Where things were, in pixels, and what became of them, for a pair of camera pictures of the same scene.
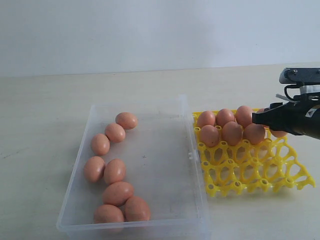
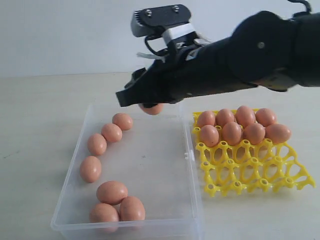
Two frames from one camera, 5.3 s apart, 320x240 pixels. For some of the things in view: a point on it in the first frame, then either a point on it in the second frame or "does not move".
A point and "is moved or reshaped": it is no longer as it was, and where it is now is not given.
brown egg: [115, 132] is moved or reshaped
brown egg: [243, 115] does not move
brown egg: [108, 213] is moved or reshaped
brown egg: [254, 133] does not move
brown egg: [94, 169] is moved or reshaped
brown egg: [210, 135] does not move
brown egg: [232, 132] does not move
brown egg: [127, 120] is moved or reshaped
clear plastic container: [137, 176] does not move
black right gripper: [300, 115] to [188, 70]
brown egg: [224, 116] does not move
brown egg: [115, 171] to [154, 110]
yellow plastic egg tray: [271, 165] does not move
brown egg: [206, 118] does not move
